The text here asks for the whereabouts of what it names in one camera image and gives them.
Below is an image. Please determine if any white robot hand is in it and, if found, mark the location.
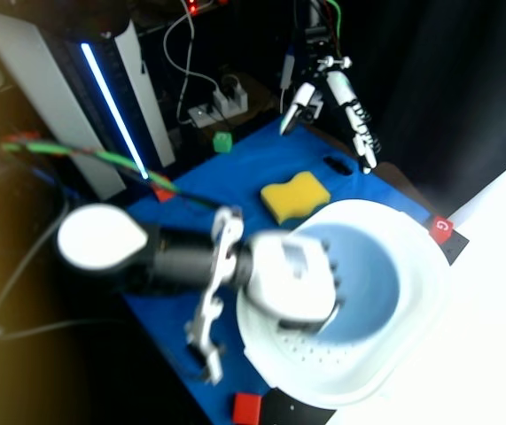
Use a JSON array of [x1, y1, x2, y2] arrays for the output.
[[279, 69, 385, 175], [237, 229, 346, 331]]

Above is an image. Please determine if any yellow sponge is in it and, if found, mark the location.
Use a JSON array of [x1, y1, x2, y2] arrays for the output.
[[260, 171, 332, 226]]

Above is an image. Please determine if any light blue bowl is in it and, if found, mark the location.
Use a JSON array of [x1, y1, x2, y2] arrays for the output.
[[294, 220, 401, 346]]

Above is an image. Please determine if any white hanging adapter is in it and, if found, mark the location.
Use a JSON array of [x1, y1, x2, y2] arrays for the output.
[[278, 43, 297, 116]]

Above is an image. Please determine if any small black object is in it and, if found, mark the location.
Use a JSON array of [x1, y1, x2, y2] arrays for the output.
[[322, 155, 354, 177]]

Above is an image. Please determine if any blue table cloth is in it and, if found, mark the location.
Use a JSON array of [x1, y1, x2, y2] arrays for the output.
[[121, 114, 433, 425]]

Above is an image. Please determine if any white power strip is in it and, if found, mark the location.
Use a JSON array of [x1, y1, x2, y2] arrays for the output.
[[188, 74, 250, 128]]

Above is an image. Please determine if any green toy block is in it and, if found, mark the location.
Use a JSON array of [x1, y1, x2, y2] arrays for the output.
[[212, 131, 234, 155]]

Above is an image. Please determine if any plain red toy block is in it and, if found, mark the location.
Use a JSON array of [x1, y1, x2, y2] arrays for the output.
[[231, 391, 263, 425]]

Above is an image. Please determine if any white drain basin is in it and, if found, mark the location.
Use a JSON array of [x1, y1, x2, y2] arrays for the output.
[[236, 198, 453, 409]]

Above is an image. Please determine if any red lettered toy block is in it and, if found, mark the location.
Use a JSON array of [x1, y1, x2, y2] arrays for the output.
[[152, 183, 176, 204]]

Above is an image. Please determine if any red block letter G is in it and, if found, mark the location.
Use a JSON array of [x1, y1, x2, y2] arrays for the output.
[[430, 214, 455, 243]]

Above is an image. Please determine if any white tower with blue light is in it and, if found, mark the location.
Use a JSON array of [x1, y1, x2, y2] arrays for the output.
[[0, 6, 177, 200]]

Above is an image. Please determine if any white power cable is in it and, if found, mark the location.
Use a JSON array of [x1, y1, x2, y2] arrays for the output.
[[162, 6, 225, 125]]

